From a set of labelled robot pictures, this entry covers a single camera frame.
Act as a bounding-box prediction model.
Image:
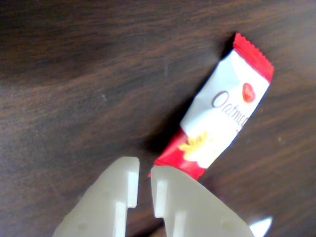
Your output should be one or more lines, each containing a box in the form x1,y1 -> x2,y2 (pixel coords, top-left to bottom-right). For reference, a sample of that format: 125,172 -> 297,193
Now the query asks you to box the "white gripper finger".
52,157 -> 141,237
150,165 -> 255,237

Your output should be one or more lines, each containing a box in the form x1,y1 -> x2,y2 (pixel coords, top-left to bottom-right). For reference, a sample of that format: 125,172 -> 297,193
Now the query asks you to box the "small red white oatmeal candy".
148,32 -> 275,181

